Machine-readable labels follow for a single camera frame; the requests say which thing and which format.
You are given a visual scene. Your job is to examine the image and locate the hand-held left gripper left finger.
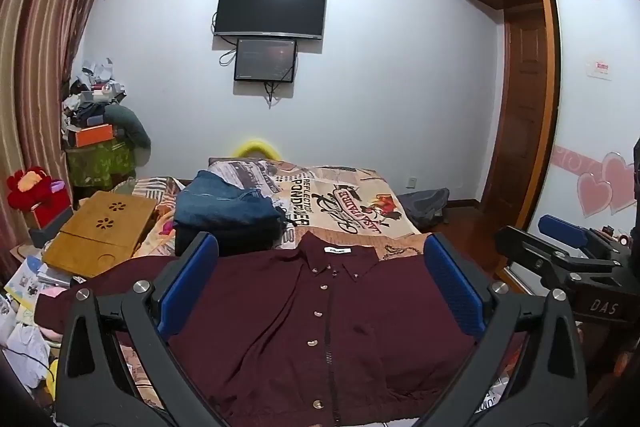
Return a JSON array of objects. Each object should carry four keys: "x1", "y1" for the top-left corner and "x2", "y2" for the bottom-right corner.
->
[{"x1": 55, "y1": 231, "x2": 236, "y2": 427}]

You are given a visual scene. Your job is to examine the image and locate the orange box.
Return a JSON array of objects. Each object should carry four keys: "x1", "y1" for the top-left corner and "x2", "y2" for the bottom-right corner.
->
[{"x1": 75, "y1": 123, "x2": 115, "y2": 148}]

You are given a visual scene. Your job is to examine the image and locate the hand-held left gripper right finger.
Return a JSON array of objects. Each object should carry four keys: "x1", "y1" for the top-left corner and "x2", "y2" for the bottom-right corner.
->
[{"x1": 407, "y1": 233, "x2": 591, "y2": 427}]

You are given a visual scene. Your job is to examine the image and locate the pile of papers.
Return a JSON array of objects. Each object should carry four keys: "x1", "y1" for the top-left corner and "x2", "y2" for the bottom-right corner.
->
[{"x1": 0, "y1": 251, "x2": 68, "y2": 390}]

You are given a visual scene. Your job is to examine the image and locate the printed bed blanket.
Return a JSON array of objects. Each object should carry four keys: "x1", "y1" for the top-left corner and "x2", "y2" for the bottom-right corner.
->
[{"x1": 112, "y1": 157, "x2": 521, "y2": 427}]

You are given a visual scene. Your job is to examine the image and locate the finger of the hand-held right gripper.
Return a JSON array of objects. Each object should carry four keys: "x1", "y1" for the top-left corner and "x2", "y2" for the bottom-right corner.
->
[
  {"x1": 494, "y1": 225, "x2": 583, "y2": 294},
  {"x1": 537, "y1": 214, "x2": 623, "y2": 265}
]

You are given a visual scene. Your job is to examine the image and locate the bamboo lap desk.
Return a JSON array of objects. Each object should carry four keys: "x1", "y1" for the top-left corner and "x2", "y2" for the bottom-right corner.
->
[{"x1": 42, "y1": 191, "x2": 159, "y2": 279}]

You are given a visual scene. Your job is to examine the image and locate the black wall television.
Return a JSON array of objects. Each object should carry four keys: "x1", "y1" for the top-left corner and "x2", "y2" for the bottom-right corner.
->
[{"x1": 213, "y1": 0, "x2": 328, "y2": 42}]

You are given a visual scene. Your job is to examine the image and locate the maroon button shirt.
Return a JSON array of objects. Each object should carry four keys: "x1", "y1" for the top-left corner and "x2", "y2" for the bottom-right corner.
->
[{"x1": 34, "y1": 231, "x2": 521, "y2": 427}]

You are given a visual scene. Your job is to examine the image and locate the wooden door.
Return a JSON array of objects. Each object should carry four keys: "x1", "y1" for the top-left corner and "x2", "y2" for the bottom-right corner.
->
[{"x1": 480, "y1": 4, "x2": 551, "y2": 220}]

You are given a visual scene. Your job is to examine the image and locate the pile of household clutter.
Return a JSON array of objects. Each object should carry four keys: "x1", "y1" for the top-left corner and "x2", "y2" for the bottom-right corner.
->
[{"x1": 61, "y1": 56, "x2": 129, "y2": 128}]

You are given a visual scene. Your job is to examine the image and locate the red plush toy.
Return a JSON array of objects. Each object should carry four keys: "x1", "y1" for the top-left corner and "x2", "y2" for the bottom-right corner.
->
[{"x1": 6, "y1": 165, "x2": 66, "y2": 210}]

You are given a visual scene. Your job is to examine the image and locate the grey-green cushion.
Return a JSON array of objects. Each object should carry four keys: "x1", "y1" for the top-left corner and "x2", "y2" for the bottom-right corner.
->
[{"x1": 106, "y1": 105, "x2": 152, "y2": 158}]

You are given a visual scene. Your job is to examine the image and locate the pink heart sticker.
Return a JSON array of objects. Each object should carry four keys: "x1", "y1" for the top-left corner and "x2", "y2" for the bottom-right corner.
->
[{"x1": 550, "y1": 146, "x2": 640, "y2": 219}]

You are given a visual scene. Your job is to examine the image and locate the small black monitor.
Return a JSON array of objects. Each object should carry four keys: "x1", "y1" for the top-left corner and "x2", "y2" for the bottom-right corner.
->
[{"x1": 234, "y1": 38, "x2": 299, "y2": 84}]

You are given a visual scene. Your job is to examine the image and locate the white red label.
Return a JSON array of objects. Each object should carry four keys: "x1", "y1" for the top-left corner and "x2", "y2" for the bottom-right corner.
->
[{"x1": 585, "y1": 56, "x2": 614, "y2": 80}]

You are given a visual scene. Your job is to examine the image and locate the black monitor cable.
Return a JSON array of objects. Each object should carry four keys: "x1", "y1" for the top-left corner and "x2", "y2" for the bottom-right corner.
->
[{"x1": 264, "y1": 79, "x2": 285, "y2": 108}]

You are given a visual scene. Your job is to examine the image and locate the striped brown curtain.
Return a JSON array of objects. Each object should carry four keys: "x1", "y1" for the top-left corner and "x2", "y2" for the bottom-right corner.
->
[{"x1": 0, "y1": 0, "x2": 119, "y2": 258}]

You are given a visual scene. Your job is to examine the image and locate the yellow round object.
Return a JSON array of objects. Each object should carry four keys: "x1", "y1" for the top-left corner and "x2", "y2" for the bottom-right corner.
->
[{"x1": 235, "y1": 138, "x2": 282, "y2": 160}]

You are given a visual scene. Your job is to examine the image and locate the wooden wardrobe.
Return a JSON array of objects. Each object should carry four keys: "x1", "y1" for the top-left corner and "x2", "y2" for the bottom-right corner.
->
[{"x1": 444, "y1": 0, "x2": 640, "y2": 303}]

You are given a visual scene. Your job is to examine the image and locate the folded blue jeans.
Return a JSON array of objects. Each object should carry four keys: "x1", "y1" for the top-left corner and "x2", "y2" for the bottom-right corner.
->
[{"x1": 173, "y1": 170, "x2": 288, "y2": 234}]

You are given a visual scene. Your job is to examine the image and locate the dark bag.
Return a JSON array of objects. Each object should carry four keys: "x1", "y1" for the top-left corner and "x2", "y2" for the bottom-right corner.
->
[{"x1": 397, "y1": 188, "x2": 451, "y2": 231}]

